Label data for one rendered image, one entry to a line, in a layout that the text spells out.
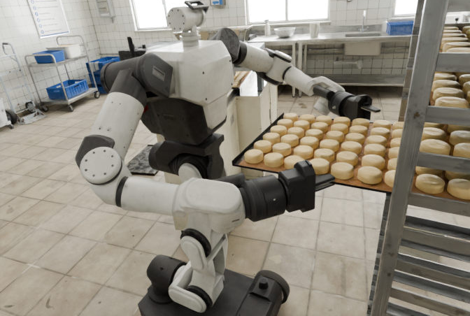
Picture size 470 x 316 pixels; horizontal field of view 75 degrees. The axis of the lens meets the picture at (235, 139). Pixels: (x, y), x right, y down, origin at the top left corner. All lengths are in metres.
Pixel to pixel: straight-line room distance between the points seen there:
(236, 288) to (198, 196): 1.19
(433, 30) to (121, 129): 0.61
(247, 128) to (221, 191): 1.86
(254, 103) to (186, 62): 1.53
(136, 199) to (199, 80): 0.39
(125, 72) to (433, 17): 0.63
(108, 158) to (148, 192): 0.11
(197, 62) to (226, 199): 0.43
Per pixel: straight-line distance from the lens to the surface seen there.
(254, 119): 2.41
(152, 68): 0.80
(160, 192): 0.64
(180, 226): 2.23
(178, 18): 0.94
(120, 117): 0.73
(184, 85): 0.88
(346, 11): 5.45
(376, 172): 0.75
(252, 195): 0.62
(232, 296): 1.73
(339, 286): 2.02
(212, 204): 0.59
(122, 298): 2.10
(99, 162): 0.66
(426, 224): 1.28
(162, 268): 1.68
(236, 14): 5.76
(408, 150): 0.63
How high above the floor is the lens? 1.53
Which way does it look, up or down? 25 degrees down
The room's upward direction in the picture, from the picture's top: 5 degrees counter-clockwise
